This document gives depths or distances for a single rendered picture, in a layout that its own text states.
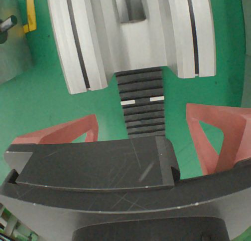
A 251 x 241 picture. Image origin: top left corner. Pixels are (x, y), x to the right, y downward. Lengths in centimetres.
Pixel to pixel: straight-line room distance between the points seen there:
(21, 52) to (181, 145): 25
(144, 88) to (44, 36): 14
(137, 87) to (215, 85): 10
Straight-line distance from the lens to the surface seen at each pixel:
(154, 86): 18
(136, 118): 20
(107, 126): 22
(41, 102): 23
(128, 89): 18
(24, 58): 21
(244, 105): 24
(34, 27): 22
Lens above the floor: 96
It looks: 61 degrees down
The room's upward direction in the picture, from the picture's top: 174 degrees counter-clockwise
